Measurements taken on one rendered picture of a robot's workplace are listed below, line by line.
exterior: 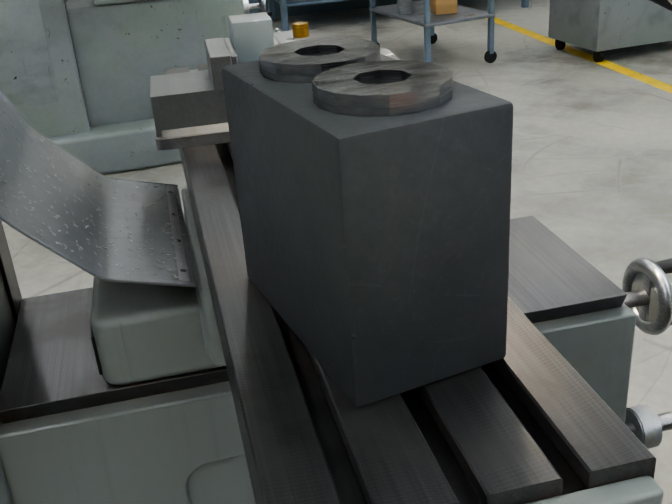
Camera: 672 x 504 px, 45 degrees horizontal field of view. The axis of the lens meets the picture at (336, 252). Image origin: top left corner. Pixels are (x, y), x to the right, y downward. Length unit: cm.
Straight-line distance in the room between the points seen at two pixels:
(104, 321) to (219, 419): 18
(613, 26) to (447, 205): 494
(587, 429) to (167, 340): 54
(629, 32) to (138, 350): 481
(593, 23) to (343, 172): 496
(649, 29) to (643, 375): 359
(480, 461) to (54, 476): 63
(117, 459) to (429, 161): 63
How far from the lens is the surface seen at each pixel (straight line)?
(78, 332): 111
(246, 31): 110
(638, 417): 122
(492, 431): 53
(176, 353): 95
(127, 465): 102
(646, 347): 241
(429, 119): 49
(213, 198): 91
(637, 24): 553
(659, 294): 127
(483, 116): 51
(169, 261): 94
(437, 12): 546
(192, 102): 109
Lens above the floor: 126
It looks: 26 degrees down
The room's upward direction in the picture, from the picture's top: 4 degrees counter-clockwise
